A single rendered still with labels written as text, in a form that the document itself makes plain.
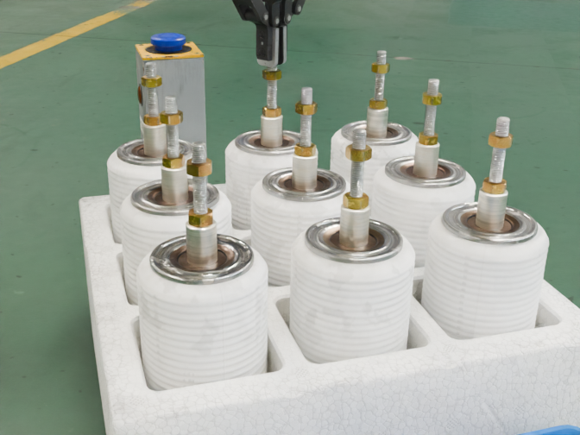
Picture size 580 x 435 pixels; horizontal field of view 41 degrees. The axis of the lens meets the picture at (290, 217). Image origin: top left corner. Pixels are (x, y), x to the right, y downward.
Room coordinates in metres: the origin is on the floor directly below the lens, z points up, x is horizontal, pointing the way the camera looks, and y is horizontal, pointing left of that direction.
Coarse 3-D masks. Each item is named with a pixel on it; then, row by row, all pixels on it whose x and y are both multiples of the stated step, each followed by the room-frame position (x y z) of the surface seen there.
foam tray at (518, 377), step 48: (96, 240) 0.68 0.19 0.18; (96, 288) 0.58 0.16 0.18; (288, 288) 0.59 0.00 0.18; (96, 336) 0.60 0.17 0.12; (288, 336) 0.51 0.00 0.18; (432, 336) 0.52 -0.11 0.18; (528, 336) 0.52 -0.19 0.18; (576, 336) 0.52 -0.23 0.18; (144, 384) 0.45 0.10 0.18; (240, 384) 0.45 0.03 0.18; (288, 384) 0.45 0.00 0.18; (336, 384) 0.46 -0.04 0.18; (384, 384) 0.47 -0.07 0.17; (432, 384) 0.48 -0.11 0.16; (480, 384) 0.49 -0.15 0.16; (528, 384) 0.50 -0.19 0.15; (576, 384) 0.52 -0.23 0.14; (144, 432) 0.41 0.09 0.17; (192, 432) 0.42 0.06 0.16; (240, 432) 0.43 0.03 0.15; (288, 432) 0.44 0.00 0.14; (336, 432) 0.45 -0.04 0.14; (384, 432) 0.47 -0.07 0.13; (432, 432) 0.48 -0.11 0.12; (480, 432) 0.49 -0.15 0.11
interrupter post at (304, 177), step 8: (296, 160) 0.64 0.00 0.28; (304, 160) 0.64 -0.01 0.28; (312, 160) 0.64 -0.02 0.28; (296, 168) 0.64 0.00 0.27; (304, 168) 0.64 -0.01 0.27; (312, 168) 0.64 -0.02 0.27; (296, 176) 0.64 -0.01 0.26; (304, 176) 0.64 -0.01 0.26; (312, 176) 0.64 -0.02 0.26; (296, 184) 0.64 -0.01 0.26; (304, 184) 0.64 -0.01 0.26; (312, 184) 0.64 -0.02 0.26
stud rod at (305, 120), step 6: (306, 90) 0.65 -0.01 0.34; (306, 96) 0.65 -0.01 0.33; (300, 102) 0.65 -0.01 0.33; (306, 102) 0.65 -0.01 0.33; (300, 120) 0.65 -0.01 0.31; (306, 120) 0.65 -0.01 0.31; (300, 126) 0.65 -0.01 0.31; (306, 126) 0.65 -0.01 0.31; (300, 132) 0.65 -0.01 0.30; (306, 132) 0.65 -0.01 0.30; (300, 138) 0.65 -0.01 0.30; (306, 138) 0.65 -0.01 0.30; (300, 144) 0.65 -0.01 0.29; (306, 144) 0.65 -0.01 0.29
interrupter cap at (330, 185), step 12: (288, 168) 0.68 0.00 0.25; (264, 180) 0.65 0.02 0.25; (276, 180) 0.65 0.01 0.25; (288, 180) 0.66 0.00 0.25; (324, 180) 0.66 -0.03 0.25; (336, 180) 0.66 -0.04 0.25; (276, 192) 0.62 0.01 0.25; (288, 192) 0.63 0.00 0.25; (300, 192) 0.63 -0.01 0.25; (312, 192) 0.63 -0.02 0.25; (324, 192) 0.63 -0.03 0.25; (336, 192) 0.63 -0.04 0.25
